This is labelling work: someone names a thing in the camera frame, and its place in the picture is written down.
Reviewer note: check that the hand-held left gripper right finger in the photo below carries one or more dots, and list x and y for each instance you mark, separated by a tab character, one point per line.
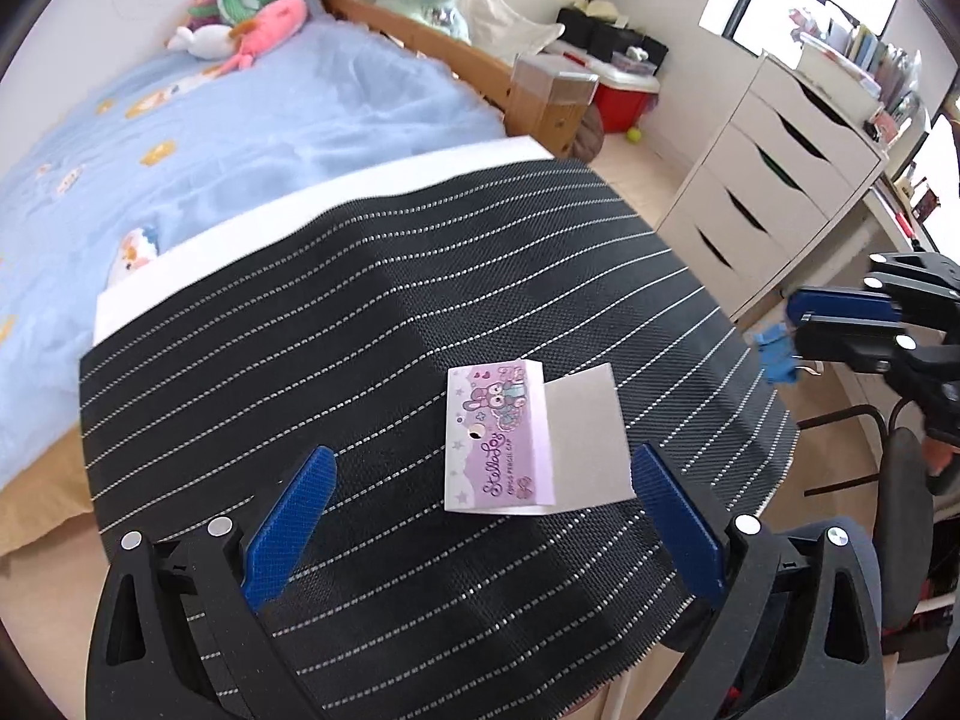
679	525

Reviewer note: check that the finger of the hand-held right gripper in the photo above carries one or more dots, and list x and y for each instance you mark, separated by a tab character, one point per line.
840	304
847	337

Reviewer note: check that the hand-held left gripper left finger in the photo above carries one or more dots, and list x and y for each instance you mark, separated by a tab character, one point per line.
289	525

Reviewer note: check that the purple cartoon print box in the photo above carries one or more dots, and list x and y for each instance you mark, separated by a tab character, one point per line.
495	450

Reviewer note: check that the white desk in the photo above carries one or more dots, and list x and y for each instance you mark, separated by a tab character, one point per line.
892	217

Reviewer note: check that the white drawer unit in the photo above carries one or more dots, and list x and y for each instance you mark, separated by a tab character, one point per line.
720	195

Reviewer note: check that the black striped table mat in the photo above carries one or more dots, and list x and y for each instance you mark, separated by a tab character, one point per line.
300	360

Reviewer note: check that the white storage box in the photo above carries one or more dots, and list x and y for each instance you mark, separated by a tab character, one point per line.
836	69

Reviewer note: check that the row of books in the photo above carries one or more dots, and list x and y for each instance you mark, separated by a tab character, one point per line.
885	67

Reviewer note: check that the yellow bed skirt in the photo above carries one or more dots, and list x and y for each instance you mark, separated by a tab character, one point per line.
45	502

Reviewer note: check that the red cooler box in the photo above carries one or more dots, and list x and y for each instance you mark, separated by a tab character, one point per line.
622	105

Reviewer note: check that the brown floor cushion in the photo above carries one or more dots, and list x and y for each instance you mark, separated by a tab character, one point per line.
590	135

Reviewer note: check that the black storage boxes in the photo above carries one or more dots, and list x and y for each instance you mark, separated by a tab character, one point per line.
600	37

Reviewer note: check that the clear plastic box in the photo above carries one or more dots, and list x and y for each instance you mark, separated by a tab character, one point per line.
551	82

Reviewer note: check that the cream hat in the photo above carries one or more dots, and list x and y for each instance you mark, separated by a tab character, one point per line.
606	9

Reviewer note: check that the light blue printed blanket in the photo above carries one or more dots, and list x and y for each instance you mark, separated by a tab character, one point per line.
225	135

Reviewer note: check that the white cloth hamper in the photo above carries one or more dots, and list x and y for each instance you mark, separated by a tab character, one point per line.
502	15

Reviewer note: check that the white plush toy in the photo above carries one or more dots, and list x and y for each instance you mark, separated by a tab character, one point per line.
199	41

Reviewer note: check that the pink fish plush toy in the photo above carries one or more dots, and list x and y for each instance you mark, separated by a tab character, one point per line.
270	22

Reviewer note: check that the wooden bed frame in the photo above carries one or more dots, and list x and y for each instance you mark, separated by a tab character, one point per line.
487	75

